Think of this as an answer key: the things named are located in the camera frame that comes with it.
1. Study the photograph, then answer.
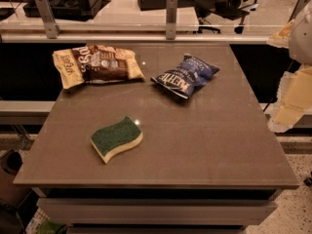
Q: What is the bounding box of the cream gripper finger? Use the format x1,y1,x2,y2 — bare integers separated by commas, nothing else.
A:
268,64,312,133

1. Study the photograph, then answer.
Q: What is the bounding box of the brown and cream chip bag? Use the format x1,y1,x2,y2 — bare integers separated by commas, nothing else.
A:
53,45,144,89

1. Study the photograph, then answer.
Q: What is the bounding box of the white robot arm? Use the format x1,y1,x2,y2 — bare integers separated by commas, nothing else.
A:
267,3,312,133

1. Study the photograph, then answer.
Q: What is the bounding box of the blue Kettle chip bag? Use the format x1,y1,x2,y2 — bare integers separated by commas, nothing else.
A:
150,55,219,99

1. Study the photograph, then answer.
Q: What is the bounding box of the black office chair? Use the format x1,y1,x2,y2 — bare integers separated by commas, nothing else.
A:
195,0,258,34

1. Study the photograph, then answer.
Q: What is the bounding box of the green and yellow sponge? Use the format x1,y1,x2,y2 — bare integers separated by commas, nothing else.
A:
91,117,143,164

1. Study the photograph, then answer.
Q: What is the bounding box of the black equipment box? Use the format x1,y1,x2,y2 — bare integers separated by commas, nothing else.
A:
22,0,111,21

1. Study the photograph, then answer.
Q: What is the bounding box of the dark bin at left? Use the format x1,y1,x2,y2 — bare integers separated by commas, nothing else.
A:
0,149,30,207

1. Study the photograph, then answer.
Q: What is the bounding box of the metal railing bar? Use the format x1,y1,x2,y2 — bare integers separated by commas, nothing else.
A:
1,33,268,44

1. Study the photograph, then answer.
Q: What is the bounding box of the grey metal bracket right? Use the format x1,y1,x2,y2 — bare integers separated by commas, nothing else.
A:
290,0,310,20

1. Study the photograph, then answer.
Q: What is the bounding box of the grey metal bracket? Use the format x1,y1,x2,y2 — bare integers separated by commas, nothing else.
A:
166,0,177,40
34,0,60,39
290,0,310,20

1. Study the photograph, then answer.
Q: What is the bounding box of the grey metal bracket middle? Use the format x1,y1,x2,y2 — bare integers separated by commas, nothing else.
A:
166,0,177,40

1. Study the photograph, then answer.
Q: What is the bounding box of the grey metal bracket left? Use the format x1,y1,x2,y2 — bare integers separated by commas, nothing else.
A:
34,0,60,39

